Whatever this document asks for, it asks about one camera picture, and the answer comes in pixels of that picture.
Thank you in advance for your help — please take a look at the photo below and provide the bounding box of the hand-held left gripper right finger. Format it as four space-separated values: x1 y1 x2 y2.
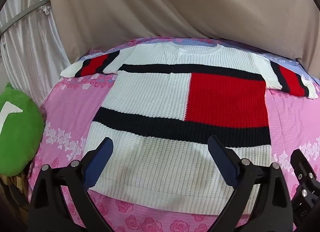
207 135 293 232

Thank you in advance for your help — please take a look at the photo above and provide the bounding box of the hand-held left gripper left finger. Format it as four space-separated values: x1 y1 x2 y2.
28 137 115 232

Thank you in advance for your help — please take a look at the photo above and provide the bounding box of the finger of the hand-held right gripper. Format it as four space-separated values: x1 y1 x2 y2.
290 149 320 199

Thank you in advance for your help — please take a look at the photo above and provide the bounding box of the white red black knit sweater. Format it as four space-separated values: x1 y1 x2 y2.
60 42 318 216

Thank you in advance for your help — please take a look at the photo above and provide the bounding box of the pink floral blanket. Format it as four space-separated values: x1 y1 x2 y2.
27 36 320 232

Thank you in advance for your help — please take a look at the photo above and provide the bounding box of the green plush pillow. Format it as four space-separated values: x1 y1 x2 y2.
0 83 45 177

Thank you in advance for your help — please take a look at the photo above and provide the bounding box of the brown woven mat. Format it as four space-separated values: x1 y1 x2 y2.
0 172 33 212

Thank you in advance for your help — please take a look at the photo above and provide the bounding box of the white satin curtain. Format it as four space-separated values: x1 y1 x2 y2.
0 0 72 102

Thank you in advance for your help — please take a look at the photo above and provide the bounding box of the beige curtain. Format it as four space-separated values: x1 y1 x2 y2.
47 0 320 85

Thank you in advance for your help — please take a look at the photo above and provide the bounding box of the grey metal rod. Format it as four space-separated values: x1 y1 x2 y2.
0 0 50 34

